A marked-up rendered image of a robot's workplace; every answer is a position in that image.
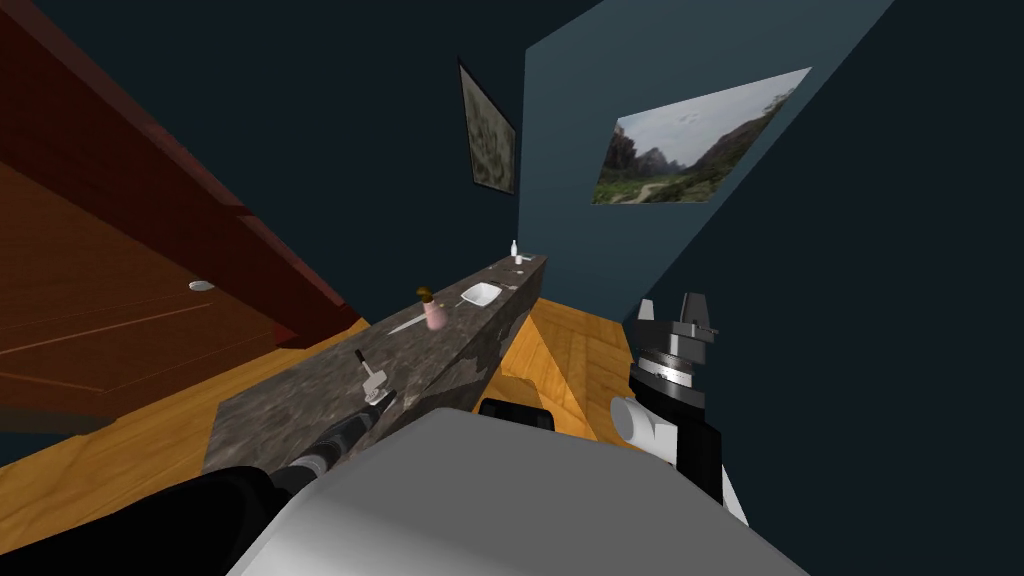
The silver door knob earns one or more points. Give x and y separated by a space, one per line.
202 286

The white square bowl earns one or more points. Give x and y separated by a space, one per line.
482 294

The dark framed picture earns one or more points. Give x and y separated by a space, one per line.
490 132

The brown wooden door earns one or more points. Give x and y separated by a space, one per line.
88 320

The pink bottle with brown top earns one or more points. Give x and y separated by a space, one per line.
435 314

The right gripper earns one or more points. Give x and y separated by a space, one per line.
680 342

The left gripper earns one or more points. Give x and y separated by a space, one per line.
376 390

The silver knife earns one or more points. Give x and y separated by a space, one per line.
408 324

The mountain landscape picture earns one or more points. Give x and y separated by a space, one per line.
680 152

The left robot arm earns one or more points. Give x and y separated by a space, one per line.
184 512

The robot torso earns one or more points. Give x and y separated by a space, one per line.
496 504

